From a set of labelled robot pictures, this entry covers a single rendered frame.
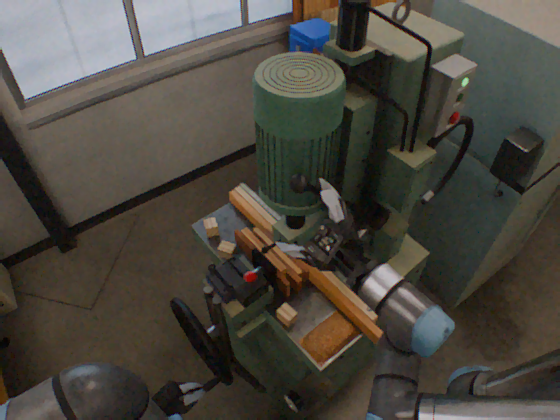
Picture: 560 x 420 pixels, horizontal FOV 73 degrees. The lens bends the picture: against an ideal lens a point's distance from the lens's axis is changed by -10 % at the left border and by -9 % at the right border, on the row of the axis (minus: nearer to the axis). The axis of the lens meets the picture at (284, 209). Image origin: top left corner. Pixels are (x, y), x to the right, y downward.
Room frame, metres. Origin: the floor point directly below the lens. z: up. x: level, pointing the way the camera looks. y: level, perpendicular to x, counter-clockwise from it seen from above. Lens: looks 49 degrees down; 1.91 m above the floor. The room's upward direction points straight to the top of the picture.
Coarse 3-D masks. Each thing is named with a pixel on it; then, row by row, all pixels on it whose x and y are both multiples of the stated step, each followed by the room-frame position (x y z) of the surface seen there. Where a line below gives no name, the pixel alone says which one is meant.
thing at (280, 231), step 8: (312, 216) 0.71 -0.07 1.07; (320, 216) 0.71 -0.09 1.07; (328, 216) 0.72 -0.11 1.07; (280, 224) 0.69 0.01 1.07; (312, 224) 0.69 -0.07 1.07; (320, 224) 0.70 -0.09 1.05; (272, 232) 0.68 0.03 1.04; (280, 232) 0.66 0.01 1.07; (288, 232) 0.66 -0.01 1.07; (296, 232) 0.66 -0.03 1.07; (304, 232) 0.66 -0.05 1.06; (312, 232) 0.68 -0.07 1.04; (272, 240) 0.68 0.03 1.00; (288, 240) 0.64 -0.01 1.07; (296, 240) 0.65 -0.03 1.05; (304, 240) 0.67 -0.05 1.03
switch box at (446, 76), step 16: (448, 64) 0.79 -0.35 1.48; (464, 64) 0.79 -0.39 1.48; (432, 80) 0.77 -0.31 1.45; (448, 80) 0.74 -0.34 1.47; (432, 96) 0.76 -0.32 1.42; (448, 96) 0.73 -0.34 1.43; (464, 96) 0.78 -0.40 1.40; (432, 112) 0.75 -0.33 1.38; (448, 112) 0.74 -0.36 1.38; (432, 128) 0.74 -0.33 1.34; (448, 128) 0.76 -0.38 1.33
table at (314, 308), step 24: (216, 216) 0.86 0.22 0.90; (240, 216) 0.86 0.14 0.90; (216, 240) 0.76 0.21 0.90; (312, 288) 0.60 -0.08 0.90; (264, 312) 0.53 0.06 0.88; (312, 312) 0.52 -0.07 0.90; (240, 336) 0.46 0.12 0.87; (288, 336) 0.45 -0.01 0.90; (360, 336) 0.45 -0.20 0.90; (312, 360) 0.39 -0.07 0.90; (336, 360) 0.39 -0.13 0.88
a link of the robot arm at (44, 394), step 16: (48, 384) 0.18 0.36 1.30; (16, 400) 0.15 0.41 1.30; (32, 400) 0.15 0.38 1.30; (48, 400) 0.15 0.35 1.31; (64, 400) 0.16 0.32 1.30; (0, 416) 0.12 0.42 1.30; (16, 416) 0.13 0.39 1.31; (32, 416) 0.13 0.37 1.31; (48, 416) 0.13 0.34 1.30; (64, 416) 0.13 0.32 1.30
